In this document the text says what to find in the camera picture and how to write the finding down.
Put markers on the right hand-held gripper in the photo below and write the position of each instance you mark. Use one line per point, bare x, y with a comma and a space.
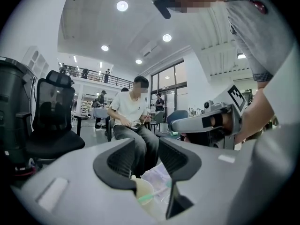
189, 124

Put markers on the white arched wall shelf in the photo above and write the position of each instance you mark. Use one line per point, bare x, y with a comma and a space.
35, 60

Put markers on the small black table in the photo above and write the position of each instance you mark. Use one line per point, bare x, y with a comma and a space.
80, 119

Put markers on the ceiling air vent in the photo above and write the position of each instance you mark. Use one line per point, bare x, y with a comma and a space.
151, 49

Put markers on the glass entrance doors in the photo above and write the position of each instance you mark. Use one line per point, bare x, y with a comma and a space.
168, 83

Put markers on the black balcony railing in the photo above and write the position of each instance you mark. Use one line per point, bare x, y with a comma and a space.
117, 80

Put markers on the person's right hand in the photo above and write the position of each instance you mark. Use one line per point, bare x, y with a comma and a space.
226, 121

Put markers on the table with grey cloth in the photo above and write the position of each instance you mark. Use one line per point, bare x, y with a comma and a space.
98, 112

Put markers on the green toothbrush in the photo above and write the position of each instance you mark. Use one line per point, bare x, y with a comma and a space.
147, 197

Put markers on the blue chair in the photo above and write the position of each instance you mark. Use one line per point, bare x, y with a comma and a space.
179, 115

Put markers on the round ceiling light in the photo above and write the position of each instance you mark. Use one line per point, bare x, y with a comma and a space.
104, 47
138, 61
122, 5
167, 37

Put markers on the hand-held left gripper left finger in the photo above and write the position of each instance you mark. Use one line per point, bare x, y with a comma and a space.
103, 170

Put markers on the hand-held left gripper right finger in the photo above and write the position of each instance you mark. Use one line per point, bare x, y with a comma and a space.
187, 166

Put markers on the black head camera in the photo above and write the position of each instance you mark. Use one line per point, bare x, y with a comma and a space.
161, 7

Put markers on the clear plastic bag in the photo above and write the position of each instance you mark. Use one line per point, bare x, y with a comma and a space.
158, 173

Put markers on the person's grey shirt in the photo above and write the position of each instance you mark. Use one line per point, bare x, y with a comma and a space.
253, 41

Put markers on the person's right forearm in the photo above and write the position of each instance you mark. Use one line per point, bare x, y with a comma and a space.
256, 111

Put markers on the black mesh office chair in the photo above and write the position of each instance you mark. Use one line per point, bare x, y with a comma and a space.
52, 116

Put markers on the black cylindrical machine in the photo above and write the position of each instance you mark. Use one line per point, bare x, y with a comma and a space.
12, 107

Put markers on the cream cup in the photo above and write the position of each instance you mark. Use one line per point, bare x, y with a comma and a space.
143, 187

